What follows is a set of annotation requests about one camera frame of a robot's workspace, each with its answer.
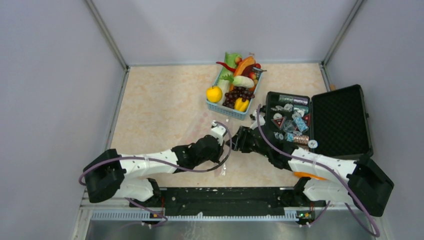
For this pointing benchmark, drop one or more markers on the purple chip row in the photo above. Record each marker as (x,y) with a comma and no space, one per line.
(300,101)

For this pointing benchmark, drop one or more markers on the orange handled tool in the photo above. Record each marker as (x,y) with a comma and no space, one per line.
(308,175)

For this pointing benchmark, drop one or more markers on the blue green chip row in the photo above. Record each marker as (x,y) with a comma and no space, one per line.
(287,99)

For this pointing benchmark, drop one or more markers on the black poker chip case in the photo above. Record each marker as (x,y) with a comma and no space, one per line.
(339,122)

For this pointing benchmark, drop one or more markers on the light blue plastic basket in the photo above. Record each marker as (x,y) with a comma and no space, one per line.
(256,76)

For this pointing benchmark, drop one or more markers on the red toy chili pepper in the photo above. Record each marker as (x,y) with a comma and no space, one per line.
(226,66)

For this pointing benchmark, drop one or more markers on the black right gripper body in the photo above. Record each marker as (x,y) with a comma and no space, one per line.
(248,144)

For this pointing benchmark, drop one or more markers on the green white toy cabbage stalk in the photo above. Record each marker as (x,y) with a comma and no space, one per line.
(224,85)

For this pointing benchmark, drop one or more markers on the yellow toy bell pepper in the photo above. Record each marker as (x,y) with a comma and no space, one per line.
(241,104)

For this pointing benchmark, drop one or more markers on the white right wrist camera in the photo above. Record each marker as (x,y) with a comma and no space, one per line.
(256,120)

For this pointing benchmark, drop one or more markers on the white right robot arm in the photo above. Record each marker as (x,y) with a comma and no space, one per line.
(355,182)

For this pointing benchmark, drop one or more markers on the clear zip bag pink dots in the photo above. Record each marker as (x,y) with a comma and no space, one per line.
(200,127)

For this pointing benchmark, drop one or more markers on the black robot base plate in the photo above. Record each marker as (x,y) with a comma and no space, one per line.
(227,201)

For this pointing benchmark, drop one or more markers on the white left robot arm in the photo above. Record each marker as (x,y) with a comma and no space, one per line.
(113,175)

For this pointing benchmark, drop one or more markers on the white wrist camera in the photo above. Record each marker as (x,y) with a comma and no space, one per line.
(256,120)
(218,131)

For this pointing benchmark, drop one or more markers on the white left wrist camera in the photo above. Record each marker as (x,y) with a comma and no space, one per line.
(218,131)

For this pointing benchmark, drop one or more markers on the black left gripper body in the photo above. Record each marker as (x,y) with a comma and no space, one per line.
(214,156)

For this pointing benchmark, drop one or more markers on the light blue chip stack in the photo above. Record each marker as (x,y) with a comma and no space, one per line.
(301,125)

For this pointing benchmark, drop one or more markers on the black red all-in triangle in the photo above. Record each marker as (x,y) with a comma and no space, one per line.
(279,122)

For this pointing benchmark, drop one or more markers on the clear round dealer button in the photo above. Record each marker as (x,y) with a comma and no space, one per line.
(289,126)

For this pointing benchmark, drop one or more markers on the dark red toy grapes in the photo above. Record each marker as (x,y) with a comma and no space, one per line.
(235,93)

